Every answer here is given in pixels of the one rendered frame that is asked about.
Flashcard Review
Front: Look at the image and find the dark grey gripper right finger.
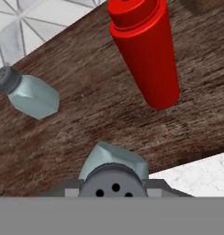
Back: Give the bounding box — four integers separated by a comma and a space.
142, 179, 195, 198

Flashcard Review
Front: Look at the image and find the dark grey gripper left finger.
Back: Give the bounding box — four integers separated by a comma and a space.
39, 179, 85, 198

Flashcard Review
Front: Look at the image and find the red condiment bottle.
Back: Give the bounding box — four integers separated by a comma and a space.
107, 0, 181, 110

